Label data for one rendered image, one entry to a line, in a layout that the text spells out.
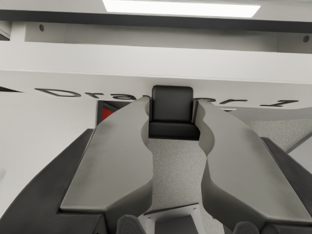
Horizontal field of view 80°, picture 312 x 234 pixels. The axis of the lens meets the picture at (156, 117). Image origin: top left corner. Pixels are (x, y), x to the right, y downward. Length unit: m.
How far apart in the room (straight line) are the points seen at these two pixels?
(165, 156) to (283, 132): 0.66
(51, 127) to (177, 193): 0.88
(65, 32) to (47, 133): 0.15
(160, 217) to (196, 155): 0.38
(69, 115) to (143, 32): 0.16
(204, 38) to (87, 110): 0.18
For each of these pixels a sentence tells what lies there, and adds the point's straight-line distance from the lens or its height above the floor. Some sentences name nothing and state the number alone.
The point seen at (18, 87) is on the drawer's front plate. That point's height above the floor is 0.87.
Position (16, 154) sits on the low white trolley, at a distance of 0.34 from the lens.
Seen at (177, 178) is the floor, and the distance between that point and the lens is 1.07.
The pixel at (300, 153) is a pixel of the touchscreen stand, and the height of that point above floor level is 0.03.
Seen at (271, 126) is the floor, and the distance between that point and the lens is 1.21.
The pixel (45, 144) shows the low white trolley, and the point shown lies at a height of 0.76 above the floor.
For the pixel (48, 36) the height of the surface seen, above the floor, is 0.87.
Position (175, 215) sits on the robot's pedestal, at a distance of 1.12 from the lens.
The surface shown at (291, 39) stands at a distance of 0.23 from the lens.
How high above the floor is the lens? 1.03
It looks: 86 degrees down
